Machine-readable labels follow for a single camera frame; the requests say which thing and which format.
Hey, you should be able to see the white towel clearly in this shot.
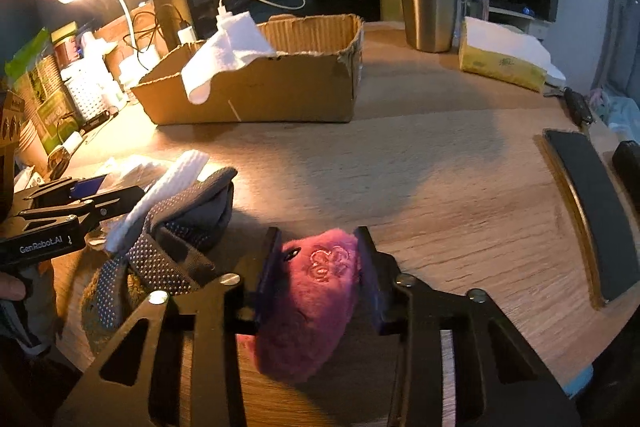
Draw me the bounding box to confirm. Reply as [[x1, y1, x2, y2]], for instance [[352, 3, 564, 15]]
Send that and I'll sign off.
[[101, 150, 209, 255]]

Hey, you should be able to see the pink plush toy keychain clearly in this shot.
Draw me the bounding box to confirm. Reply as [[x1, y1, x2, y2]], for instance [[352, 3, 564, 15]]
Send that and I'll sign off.
[[238, 229, 361, 384]]

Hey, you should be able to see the white cloth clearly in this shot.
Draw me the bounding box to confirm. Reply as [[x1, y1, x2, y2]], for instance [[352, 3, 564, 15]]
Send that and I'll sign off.
[[181, 12, 277, 105]]

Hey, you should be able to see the operator hand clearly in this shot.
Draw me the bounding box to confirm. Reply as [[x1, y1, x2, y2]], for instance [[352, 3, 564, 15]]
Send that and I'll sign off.
[[0, 273, 26, 301]]

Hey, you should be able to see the stack of paper cups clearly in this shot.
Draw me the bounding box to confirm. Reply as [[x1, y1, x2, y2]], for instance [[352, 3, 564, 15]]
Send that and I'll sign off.
[[17, 120, 48, 178]]

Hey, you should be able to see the grey dotted glove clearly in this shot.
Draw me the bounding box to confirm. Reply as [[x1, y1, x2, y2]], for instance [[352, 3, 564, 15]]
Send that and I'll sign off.
[[81, 167, 238, 355]]

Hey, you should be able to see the white perforated plastic basket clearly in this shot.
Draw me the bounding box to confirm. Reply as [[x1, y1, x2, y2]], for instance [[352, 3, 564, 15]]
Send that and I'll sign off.
[[61, 56, 127, 121]]

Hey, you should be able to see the green paper cup package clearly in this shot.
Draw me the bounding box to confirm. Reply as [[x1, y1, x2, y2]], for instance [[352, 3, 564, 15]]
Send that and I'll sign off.
[[4, 28, 79, 153]]

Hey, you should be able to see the brown cardboard box behind lamp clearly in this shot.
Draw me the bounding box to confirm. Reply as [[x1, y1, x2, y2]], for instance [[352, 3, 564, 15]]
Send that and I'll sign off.
[[93, 0, 168, 77]]

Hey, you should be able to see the black phone on table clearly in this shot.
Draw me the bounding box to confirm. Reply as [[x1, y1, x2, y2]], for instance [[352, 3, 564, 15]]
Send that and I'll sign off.
[[544, 129, 639, 303]]

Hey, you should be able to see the white charger left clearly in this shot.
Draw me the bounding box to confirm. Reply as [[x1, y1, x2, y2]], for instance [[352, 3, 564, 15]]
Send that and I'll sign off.
[[177, 25, 198, 46]]

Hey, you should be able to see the white charger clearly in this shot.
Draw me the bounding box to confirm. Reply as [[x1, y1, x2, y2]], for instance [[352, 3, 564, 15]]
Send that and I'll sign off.
[[216, 3, 234, 28], [177, 25, 198, 46]]

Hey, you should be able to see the white charger right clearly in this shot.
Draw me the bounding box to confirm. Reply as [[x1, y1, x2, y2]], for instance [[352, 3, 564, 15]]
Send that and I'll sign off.
[[216, 3, 234, 28]]

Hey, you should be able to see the open cardboard box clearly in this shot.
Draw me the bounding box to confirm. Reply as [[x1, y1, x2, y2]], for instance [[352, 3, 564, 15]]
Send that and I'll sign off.
[[131, 14, 363, 126]]

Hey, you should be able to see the black object at edge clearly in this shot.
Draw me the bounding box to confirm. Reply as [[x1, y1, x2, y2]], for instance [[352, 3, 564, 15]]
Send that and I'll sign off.
[[612, 140, 640, 210]]

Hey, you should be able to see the black car key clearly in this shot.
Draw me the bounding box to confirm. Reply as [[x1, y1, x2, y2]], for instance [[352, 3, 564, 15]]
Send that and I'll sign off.
[[544, 87, 594, 128]]

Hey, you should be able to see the blue patterned bedding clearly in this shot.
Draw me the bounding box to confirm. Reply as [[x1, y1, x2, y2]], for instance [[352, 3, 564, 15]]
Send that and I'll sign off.
[[588, 88, 640, 143]]

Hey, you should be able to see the yellow tissue pack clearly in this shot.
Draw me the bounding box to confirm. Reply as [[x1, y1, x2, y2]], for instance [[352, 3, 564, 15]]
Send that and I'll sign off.
[[458, 17, 566, 93]]

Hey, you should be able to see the grey padded headboard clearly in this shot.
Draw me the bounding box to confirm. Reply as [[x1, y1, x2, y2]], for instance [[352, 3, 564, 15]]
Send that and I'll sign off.
[[591, 0, 640, 103]]

